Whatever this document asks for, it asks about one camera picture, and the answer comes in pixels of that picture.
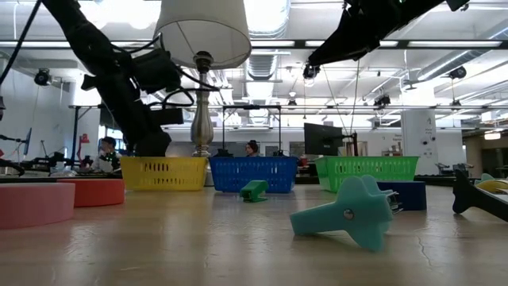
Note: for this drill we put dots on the black computer monitor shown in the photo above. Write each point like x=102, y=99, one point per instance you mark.
x=322, y=139

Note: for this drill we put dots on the blue plastic basket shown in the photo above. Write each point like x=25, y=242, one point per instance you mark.
x=254, y=183

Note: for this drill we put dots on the black background workstation frame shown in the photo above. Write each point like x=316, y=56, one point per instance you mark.
x=254, y=107

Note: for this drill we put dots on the white shade silver table lamp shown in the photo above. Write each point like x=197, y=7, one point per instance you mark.
x=202, y=32

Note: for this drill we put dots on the blue tape roll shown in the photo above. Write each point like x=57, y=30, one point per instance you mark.
x=412, y=196

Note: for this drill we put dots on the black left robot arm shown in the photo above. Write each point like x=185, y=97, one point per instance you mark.
x=79, y=35

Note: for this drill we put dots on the blue-edged background monitor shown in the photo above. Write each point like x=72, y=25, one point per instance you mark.
x=28, y=143

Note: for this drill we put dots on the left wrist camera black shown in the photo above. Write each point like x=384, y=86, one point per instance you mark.
x=156, y=69

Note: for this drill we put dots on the silver ventilation duct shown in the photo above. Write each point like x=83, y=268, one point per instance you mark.
x=262, y=65

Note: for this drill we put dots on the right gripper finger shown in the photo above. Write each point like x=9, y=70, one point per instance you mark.
x=345, y=43

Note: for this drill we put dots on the yellow plastic basket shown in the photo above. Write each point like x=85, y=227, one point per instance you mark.
x=166, y=180

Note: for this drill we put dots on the pink tape roll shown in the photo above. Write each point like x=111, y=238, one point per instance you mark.
x=35, y=204

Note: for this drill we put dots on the person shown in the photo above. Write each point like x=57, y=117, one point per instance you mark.
x=107, y=159
x=252, y=148

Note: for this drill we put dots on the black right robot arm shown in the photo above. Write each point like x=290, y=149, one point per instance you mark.
x=458, y=5

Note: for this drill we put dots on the black ceiling spotlight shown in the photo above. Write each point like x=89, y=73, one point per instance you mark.
x=42, y=77
x=310, y=71
x=382, y=100
x=457, y=72

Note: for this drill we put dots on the green mini stapler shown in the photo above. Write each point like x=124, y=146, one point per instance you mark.
x=254, y=188

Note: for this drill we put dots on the green plastic basket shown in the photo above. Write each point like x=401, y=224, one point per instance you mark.
x=397, y=167

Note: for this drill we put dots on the red tape roll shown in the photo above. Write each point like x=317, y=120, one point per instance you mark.
x=99, y=192

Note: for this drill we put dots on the black stapler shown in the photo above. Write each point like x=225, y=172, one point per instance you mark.
x=466, y=194

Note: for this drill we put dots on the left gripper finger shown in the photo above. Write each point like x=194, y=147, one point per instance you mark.
x=152, y=146

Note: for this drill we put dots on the black overhead rig beam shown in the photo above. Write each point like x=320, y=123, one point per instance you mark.
x=405, y=44

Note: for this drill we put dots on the black aluminium table frame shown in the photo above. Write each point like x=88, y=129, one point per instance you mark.
x=31, y=179

